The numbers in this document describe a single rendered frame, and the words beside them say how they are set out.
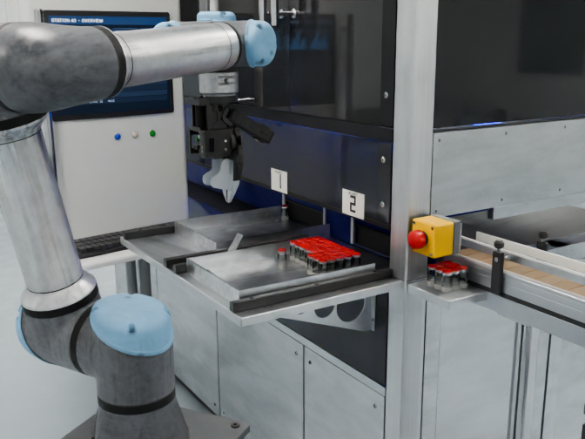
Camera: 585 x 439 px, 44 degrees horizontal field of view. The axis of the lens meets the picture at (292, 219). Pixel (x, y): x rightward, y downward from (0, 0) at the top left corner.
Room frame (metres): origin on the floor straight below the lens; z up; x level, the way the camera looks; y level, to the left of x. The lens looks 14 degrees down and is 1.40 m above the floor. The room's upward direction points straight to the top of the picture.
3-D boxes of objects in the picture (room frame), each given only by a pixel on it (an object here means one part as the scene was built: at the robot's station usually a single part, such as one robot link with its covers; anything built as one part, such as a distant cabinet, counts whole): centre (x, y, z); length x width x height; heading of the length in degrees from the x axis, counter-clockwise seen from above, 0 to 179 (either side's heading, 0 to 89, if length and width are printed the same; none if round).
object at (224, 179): (1.39, 0.13, 1.13); 0.06 x 0.03 x 0.09; 122
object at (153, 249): (1.72, 0.08, 0.87); 0.70 x 0.48 x 0.02; 32
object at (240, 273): (1.55, 0.03, 0.90); 0.34 x 0.26 x 0.04; 121
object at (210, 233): (1.90, 0.11, 0.90); 0.34 x 0.26 x 0.04; 122
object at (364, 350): (2.39, 0.31, 0.73); 1.98 x 0.01 x 0.25; 32
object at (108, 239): (2.11, 0.48, 0.82); 0.40 x 0.14 x 0.02; 129
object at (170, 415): (1.00, 0.24, 0.84); 0.15 x 0.15 x 0.10
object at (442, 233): (1.47, -0.30, 1.00); 0.08 x 0.07 x 0.07; 122
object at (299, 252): (1.60, -0.04, 0.90); 0.18 x 0.02 x 0.05; 31
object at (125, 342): (1.01, 0.24, 0.96); 0.13 x 0.12 x 0.14; 58
